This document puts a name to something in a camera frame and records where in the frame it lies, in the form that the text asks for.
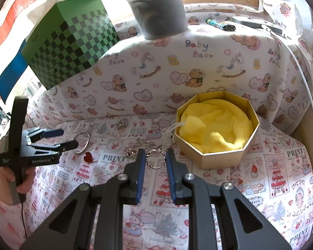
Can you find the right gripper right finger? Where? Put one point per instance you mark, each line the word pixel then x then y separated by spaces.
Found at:
pixel 222 209

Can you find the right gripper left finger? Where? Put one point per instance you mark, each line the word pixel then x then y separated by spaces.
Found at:
pixel 92 215

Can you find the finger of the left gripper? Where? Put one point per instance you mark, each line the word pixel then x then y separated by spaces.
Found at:
pixel 55 149
pixel 35 134

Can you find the red heart pendant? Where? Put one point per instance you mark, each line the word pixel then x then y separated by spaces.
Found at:
pixel 88 158

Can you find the silver ring cluster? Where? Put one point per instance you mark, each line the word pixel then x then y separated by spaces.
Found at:
pixel 121 125

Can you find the small silver charm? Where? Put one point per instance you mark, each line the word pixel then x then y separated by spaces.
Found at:
pixel 131 153

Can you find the pink sleeve forearm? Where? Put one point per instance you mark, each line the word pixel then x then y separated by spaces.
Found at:
pixel 12 228

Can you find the octagonal wooden jewelry box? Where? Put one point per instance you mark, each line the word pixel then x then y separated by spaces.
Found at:
pixel 219 159

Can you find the person's left hand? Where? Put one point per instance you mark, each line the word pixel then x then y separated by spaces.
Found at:
pixel 7 176

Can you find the christmas print cloth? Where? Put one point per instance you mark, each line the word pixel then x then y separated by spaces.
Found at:
pixel 219 216

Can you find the striped Hermes blanket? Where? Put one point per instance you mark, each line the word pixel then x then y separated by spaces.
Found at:
pixel 23 31

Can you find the green checkered tissue box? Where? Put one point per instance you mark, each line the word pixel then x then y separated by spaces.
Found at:
pixel 69 39

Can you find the yellow cloth in box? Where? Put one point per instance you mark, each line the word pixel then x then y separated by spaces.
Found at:
pixel 215 125

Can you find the plastic jar with dark contents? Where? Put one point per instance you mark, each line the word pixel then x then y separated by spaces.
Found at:
pixel 159 18

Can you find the teddy bear print cloth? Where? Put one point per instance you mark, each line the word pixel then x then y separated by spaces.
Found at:
pixel 138 76

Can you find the black remote control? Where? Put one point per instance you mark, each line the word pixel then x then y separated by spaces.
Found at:
pixel 257 23

